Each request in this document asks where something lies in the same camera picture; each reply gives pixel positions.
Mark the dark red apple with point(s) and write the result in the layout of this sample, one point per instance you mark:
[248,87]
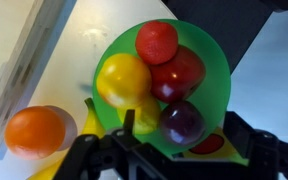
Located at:
[179,75]

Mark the dark purple apple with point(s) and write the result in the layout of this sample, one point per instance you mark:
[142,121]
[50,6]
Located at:
[182,122]

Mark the yellow orange round fruit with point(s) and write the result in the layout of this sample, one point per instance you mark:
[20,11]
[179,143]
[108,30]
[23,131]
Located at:
[124,80]

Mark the light wooden box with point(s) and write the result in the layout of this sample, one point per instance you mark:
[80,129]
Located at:
[14,50]

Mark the red strawberry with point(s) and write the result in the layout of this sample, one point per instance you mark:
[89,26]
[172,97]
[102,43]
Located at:
[156,42]

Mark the yellow banana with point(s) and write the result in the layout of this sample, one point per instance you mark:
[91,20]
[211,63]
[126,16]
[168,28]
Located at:
[92,123]

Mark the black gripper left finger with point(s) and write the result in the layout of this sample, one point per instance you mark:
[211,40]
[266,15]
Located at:
[129,121]

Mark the green bowl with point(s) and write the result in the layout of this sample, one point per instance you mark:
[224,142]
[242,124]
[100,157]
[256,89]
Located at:
[214,90]

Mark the green soft cube with car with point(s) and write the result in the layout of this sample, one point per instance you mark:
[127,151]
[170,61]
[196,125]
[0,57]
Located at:
[214,148]

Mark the yellow lemon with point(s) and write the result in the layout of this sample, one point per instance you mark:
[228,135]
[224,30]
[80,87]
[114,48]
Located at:
[147,116]

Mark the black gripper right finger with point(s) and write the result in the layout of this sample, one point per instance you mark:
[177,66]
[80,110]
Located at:
[242,131]

